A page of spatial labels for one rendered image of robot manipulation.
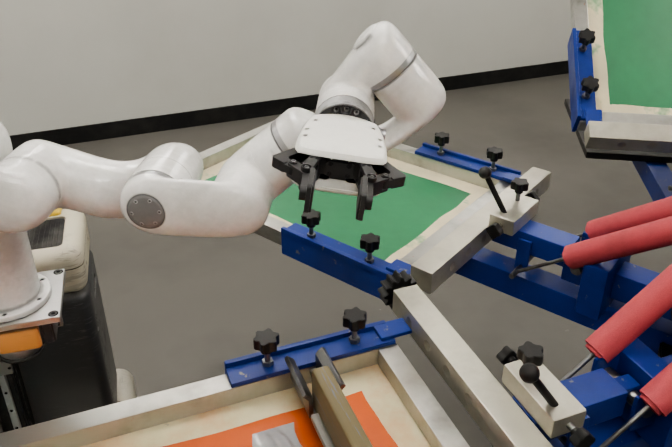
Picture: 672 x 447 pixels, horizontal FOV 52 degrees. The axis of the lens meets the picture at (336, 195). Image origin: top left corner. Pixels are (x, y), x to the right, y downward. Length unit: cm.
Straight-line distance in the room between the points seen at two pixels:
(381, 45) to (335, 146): 17
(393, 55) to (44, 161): 49
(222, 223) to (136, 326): 210
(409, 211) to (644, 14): 92
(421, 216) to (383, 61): 90
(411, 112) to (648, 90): 122
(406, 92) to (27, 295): 68
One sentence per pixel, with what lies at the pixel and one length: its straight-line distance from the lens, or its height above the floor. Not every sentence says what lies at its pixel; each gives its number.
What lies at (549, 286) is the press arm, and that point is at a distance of 157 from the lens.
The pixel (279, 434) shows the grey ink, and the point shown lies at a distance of 115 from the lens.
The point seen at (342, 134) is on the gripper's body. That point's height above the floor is 151.
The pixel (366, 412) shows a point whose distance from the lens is 119.
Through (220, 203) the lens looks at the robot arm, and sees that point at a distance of 88.
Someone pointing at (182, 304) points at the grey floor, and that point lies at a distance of 305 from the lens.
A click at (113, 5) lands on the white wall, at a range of 451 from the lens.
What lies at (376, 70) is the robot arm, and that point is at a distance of 86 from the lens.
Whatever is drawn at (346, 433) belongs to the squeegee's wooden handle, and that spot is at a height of 106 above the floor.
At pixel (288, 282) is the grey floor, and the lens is 311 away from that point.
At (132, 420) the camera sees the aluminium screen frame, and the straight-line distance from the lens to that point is 119.
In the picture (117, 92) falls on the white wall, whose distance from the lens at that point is 465.
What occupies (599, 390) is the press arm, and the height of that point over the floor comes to 104.
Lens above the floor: 181
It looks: 28 degrees down
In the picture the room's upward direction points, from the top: straight up
